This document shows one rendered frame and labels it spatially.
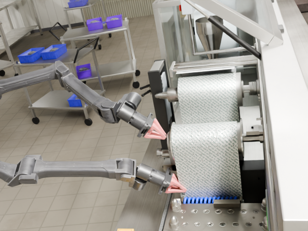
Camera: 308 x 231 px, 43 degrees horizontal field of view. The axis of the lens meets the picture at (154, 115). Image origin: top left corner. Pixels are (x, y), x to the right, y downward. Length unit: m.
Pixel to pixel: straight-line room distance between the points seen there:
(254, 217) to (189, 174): 0.28
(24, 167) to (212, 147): 0.71
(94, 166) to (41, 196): 2.25
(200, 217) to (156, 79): 0.62
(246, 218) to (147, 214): 0.47
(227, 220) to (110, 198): 2.08
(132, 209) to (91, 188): 1.86
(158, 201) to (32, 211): 1.97
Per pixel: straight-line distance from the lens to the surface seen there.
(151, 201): 1.80
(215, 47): 2.06
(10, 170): 1.63
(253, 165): 1.59
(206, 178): 1.51
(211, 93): 1.60
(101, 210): 3.34
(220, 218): 1.47
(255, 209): 1.50
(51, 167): 1.56
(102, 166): 1.52
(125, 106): 1.49
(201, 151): 1.45
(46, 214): 3.51
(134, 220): 1.73
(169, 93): 1.67
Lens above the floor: 2.00
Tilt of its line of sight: 26 degrees down
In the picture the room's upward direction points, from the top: 11 degrees counter-clockwise
